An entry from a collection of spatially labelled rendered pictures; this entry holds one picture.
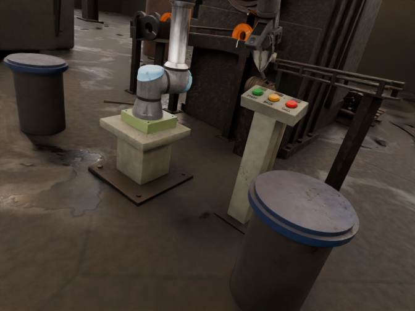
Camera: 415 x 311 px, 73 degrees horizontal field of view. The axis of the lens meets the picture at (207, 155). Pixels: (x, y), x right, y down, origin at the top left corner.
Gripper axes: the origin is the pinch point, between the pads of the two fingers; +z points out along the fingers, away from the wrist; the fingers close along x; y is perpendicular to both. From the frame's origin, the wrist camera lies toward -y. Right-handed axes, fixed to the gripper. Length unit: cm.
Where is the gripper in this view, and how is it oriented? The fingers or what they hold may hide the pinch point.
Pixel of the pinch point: (260, 68)
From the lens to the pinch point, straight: 112.9
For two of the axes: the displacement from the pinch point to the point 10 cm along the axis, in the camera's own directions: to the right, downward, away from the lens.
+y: 6.4, -5.5, 5.4
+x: -7.7, -4.1, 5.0
